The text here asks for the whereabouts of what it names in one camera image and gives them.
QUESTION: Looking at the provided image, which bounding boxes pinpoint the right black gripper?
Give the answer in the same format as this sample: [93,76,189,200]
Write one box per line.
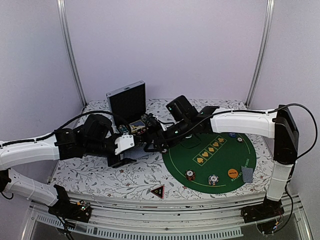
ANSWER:
[144,117,193,152]

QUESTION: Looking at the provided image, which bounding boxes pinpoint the blue small blind button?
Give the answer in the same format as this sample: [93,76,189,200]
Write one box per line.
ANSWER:
[228,132,237,138]

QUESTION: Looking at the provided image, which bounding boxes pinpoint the orange big blind button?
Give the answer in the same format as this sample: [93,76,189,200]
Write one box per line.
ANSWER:
[227,168,239,179]

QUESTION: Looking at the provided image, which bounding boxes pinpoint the dealt blue checkered cards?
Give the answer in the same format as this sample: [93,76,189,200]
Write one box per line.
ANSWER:
[241,166,254,183]

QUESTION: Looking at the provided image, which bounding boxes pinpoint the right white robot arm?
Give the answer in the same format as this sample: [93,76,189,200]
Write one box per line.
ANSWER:
[148,95,299,218]

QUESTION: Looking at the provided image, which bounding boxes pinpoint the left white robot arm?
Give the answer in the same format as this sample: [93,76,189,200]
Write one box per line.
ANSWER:
[0,110,135,217]

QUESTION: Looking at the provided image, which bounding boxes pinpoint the boxed playing card deck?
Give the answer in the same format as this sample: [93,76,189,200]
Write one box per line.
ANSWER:
[129,120,146,135]

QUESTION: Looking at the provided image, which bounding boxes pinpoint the right poker chip stack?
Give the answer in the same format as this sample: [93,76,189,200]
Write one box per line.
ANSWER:
[140,114,149,125]

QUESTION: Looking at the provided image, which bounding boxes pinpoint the poker chip stack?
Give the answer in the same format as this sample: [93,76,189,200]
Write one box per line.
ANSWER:
[140,114,149,125]
[118,124,130,135]

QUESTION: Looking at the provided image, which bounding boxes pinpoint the left poker chip stack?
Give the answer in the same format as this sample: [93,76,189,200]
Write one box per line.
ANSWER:
[118,124,130,135]

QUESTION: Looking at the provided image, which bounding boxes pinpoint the floral tablecloth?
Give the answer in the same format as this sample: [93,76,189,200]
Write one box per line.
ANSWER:
[51,98,281,201]

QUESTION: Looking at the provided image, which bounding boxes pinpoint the red black triangle card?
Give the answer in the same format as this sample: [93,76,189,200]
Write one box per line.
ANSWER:
[150,185,165,199]

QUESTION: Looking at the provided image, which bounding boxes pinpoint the round green poker mat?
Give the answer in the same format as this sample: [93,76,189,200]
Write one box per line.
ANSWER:
[162,133,257,194]

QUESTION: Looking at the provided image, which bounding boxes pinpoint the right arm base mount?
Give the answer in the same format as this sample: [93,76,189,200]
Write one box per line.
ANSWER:
[240,197,285,235]

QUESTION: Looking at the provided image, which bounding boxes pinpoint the right aluminium frame post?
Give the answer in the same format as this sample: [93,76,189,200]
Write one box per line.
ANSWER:
[245,0,275,108]

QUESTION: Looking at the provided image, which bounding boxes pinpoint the aluminium frame post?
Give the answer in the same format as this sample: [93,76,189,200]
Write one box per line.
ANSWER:
[56,0,88,107]
[245,0,275,108]

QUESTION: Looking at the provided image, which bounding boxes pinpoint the left aluminium frame post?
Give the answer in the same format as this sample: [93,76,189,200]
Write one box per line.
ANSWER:
[56,0,88,107]

